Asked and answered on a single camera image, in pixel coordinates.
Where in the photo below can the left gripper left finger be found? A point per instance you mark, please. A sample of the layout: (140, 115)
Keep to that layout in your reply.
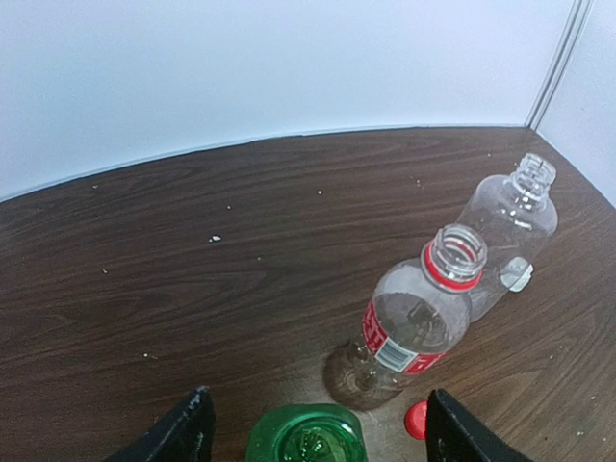
(185, 433)

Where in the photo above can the clear wide plastic bottle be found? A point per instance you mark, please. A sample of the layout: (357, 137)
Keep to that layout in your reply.
(515, 216)

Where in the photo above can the green bottle cap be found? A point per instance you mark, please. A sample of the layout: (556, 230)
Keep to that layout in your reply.
(307, 432)

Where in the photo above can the red label cola bottle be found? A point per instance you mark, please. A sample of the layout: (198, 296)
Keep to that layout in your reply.
(419, 310)

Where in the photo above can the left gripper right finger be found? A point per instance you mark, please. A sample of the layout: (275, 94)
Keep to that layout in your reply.
(453, 433)

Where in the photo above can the red bottle cap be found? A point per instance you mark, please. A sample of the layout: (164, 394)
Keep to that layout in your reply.
(415, 420)

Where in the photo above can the white bottle cap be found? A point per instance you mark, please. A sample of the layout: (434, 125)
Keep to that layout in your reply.
(516, 274)

